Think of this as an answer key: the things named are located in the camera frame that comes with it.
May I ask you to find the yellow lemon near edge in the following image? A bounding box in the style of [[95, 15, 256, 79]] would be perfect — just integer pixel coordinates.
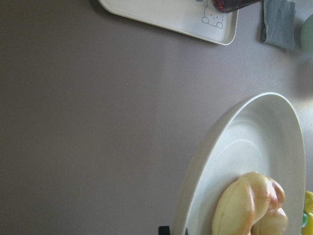
[[301, 191, 313, 235]]

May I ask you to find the grey folded cloth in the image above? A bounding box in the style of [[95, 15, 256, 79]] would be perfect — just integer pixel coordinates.
[[261, 0, 295, 50]]

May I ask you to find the white plate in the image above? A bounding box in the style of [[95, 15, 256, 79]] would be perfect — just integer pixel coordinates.
[[171, 93, 306, 235]]

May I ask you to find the dark tea bottle on tray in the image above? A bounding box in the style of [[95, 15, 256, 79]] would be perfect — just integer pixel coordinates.
[[212, 0, 260, 13]]

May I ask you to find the cream rabbit tray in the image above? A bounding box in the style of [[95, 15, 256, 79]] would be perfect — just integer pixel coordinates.
[[99, 0, 238, 46]]

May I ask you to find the green ceramic bowl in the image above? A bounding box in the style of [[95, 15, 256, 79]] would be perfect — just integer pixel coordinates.
[[300, 15, 313, 55]]

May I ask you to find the glazed braided donut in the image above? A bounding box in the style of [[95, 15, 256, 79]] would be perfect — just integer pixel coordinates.
[[212, 172, 289, 235]]

